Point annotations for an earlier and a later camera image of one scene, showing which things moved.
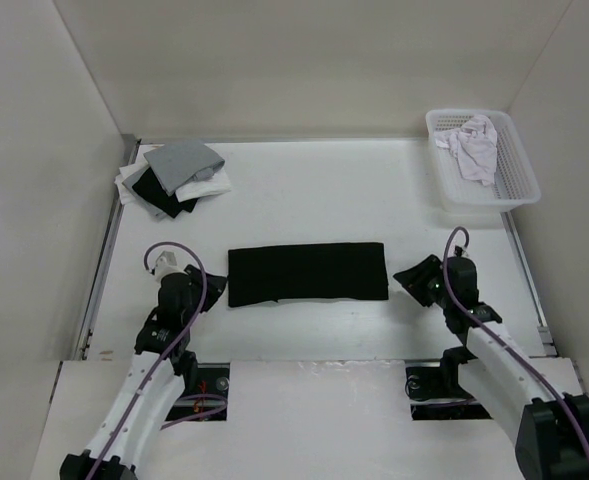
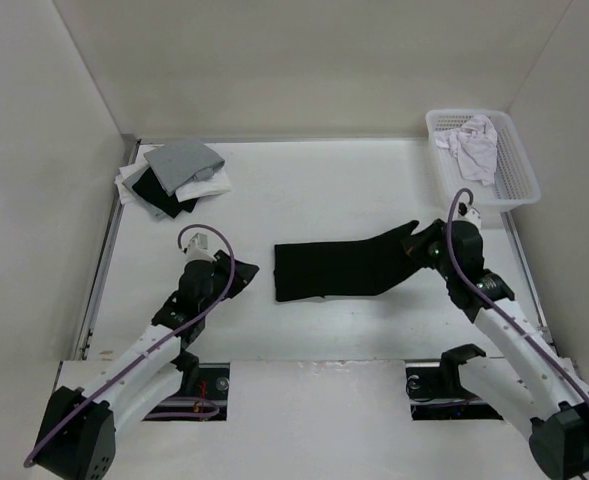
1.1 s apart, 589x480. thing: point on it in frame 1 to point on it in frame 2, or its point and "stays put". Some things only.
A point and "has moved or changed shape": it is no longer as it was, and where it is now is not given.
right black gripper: x=414 y=277 to x=414 y=244
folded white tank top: x=219 y=184 stays put
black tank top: x=262 y=275 has moved or changed shape
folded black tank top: x=151 y=189 stays put
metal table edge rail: x=85 y=334 stays put
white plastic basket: x=515 y=184 stays put
